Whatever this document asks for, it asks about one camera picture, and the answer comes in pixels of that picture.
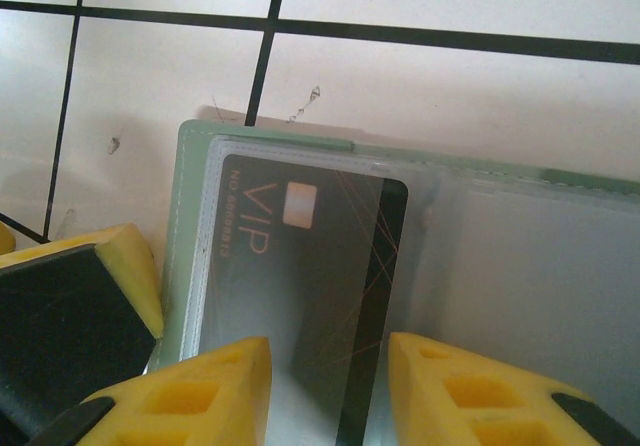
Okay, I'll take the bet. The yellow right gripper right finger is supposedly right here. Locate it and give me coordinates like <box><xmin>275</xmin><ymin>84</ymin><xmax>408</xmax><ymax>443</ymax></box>
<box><xmin>387</xmin><ymin>331</ymin><xmax>640</xmax><ymax>446</ymax></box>

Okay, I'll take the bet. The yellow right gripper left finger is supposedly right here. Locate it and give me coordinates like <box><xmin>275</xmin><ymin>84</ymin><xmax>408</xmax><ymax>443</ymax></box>
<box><xmin>69</xmin><ymin>335</ymin><xmax>274</xmax><ymax>446</ymax></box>

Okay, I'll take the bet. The black credit card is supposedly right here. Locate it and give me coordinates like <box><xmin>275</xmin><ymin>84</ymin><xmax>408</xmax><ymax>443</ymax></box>
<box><xmin>222</xmin><ymin>153</ymin><xmax>410</xmax><ymax>446</ymax></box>

